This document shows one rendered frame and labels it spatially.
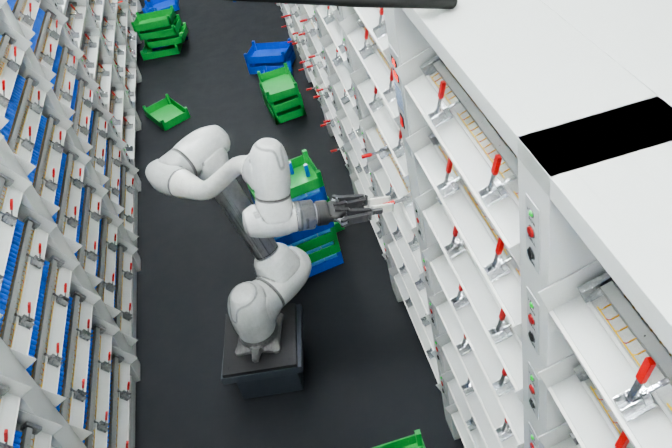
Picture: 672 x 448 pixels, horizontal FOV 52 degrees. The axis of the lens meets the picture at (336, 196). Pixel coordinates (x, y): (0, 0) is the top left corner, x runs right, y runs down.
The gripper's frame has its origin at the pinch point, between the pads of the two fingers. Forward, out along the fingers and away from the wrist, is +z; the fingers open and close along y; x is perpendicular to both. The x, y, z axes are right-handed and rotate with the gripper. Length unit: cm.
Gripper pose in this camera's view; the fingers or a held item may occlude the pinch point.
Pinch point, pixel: (380, 204)
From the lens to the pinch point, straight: 206.2
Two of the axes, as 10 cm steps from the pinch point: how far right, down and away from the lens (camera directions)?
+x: 0.1, -8.0, -6.1
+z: 9.8, -1.3, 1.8
